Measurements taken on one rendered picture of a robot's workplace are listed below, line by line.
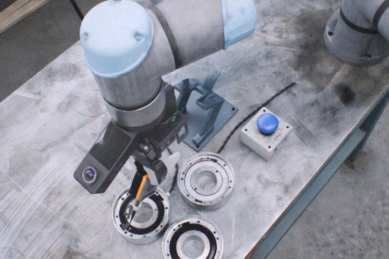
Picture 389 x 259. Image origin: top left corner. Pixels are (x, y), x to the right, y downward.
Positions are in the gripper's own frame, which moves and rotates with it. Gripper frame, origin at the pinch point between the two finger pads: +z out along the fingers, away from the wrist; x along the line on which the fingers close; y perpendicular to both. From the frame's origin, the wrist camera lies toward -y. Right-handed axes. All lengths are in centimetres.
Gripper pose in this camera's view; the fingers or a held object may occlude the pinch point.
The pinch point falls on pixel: (147, 177)
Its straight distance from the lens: 78.4
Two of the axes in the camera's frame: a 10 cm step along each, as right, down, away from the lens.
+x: -7.5, -5.4, 3.7
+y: 6.6, -6.6, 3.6
